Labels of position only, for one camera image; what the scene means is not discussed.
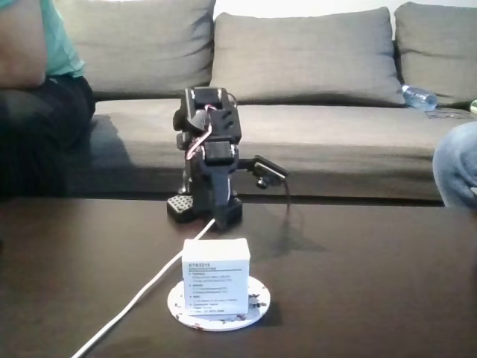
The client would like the white servo box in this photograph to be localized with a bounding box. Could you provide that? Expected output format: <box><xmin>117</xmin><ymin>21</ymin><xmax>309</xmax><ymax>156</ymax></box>
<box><xmin>181</xmin><ymin>238</ymin><xmax>250</xmax><ymax>316</ymax></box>

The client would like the black table clamp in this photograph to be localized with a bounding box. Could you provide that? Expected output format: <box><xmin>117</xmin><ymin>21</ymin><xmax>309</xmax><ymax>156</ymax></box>
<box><xmin>166</xmin><ymin>175</ymin><xmax>195</xmax><ymax>224</ymax></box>

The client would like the round cartoon mouse print coaster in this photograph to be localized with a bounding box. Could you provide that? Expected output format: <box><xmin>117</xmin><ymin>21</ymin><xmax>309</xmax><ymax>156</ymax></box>
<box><xmin>167</xmin><ymin>275</ymin><xmax>272</xmax><ymax>332</ymax></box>

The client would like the grey sofa back cushion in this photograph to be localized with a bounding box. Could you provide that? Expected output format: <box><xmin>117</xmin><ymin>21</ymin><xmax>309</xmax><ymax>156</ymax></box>
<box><xmin>48</xmin><ymin>0</ymin><xmax>217</xmax><ymax>101</ymax></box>
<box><xmin>210</xmin><ymin>6</ymin><xmax>411</xmax><ymax>107</ymax></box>
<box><xmin>394</xmin><ymin>1</ymin><xmax>477</xmax><ymax>107</ymax></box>

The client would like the grey fabric sofa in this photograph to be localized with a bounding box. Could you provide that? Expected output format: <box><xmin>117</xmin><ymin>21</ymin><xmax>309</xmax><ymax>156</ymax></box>
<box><xmin>48</xmin><ymin>0</ymin><xmax>477</xmax><ymax>207</ymax></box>

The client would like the clear plastic water bottle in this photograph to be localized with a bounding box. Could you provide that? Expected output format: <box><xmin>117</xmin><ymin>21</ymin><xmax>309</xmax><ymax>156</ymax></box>
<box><xmin>400</xmin><ymin>84</ymin><xmax>439</xmax><ymax>112</ymax></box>

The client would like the flat magazine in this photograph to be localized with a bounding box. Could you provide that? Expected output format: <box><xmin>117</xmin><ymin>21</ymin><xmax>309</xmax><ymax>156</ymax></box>
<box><xmin>424</xmin><ymin>107</ymin><xmax>473</xmax><ymax>120</ymax></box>

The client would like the red and white servo wire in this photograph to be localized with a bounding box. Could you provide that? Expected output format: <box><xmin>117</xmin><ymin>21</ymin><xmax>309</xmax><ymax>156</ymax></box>
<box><xmin>186</xmin><ymin>104</ymin><xmax>224</xmax><ymax>161</ymax></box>

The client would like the black oval gripper camera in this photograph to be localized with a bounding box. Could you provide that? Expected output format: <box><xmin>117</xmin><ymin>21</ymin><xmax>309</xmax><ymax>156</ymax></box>
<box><xmin>252</xmin><ymin>155</ymin><xmax>290</xmax><ymax>189</ymax></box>

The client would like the black camera cable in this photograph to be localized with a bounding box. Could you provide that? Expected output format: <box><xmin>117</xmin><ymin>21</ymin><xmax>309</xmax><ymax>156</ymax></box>
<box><xmin>282</xmin><ymin>178</ymin><xmax>296</xmax><ymax>222</ymax></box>

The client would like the white power cable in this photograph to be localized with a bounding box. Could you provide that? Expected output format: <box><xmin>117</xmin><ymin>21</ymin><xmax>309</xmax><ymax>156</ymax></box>
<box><xmin>72</xmin><ymin>219</ymin><xmax>216</xmax><ymax>358</ymax></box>

